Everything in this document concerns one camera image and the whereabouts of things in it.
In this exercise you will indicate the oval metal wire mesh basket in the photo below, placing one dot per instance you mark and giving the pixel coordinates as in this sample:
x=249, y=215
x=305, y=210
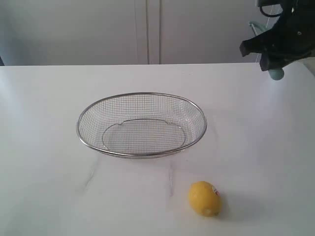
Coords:
x=141, y=125

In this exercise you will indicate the teal handled vegetable peeler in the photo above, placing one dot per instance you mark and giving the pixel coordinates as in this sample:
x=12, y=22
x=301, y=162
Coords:
x=258, y=28

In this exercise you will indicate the yellow lemon with sticker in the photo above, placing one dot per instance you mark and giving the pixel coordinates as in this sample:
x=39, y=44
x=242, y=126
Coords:
x=204, y=199

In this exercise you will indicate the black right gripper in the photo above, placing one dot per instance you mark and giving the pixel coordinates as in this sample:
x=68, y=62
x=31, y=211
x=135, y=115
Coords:
x=292, y=37

